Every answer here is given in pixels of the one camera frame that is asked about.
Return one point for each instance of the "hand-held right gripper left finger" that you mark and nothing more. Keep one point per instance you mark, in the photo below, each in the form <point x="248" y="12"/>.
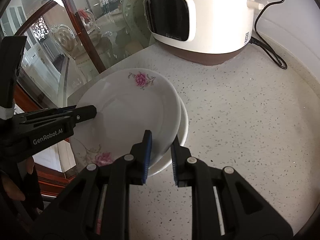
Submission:
<point x="148" y="152"/>

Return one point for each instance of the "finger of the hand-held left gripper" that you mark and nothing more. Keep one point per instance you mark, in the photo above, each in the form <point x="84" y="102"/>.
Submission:
<point x="85" y="112"/>

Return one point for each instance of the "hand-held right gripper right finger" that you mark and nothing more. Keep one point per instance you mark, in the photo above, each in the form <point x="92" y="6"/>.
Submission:
<point x="175" y="165"/>

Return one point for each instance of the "small floral white plate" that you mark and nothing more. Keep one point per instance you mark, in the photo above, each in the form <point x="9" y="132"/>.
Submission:
<point x="130" y="115"/>

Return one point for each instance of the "large floral white plate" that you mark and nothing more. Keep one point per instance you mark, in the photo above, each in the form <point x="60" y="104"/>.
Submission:
<point x="100" y="158"/>

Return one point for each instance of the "person's left hand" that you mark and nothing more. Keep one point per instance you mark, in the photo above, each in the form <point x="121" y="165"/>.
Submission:
<point x="12" y="187"/>

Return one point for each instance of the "wooden glass cabinet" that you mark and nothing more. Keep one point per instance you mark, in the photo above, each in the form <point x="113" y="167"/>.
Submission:
<point x="27" y="96"/>

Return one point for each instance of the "cream rice cooker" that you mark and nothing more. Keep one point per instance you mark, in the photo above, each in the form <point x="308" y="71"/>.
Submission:
<point x="212" y="30"/>

